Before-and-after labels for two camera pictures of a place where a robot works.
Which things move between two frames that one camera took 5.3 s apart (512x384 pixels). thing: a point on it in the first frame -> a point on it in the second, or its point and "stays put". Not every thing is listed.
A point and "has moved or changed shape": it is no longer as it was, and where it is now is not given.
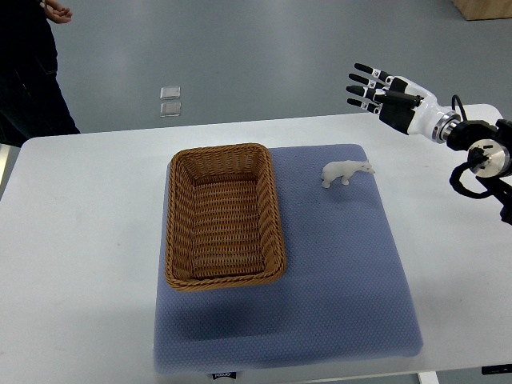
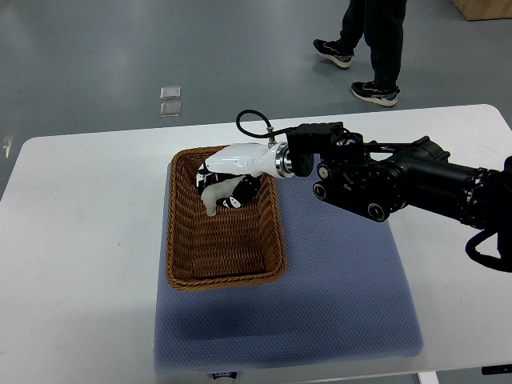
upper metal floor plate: x=170 y=93 stays put
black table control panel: x=497 y=369 stays put
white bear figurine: x=344 y=169 has moved or changed shape
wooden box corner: x=479 y=10 stays put
